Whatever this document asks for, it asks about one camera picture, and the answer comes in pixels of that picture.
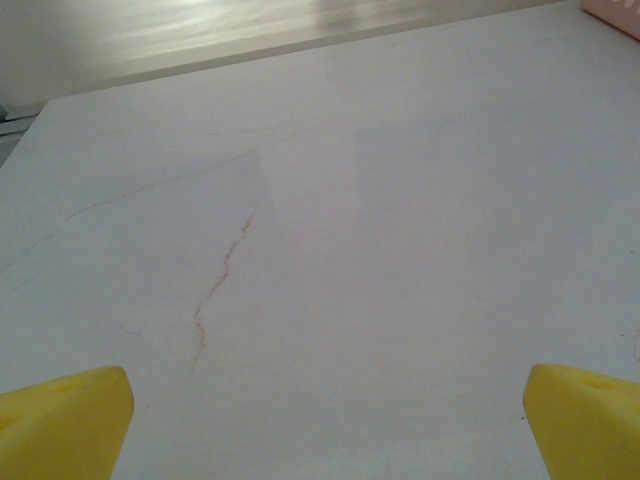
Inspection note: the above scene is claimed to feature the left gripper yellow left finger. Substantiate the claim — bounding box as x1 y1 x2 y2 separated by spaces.
0 365 136 480

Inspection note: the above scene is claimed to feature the pink perforated plastic basket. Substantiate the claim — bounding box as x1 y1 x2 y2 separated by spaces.
581 0 640 41

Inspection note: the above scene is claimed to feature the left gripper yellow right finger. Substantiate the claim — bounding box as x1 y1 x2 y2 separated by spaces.
521 363 640 480

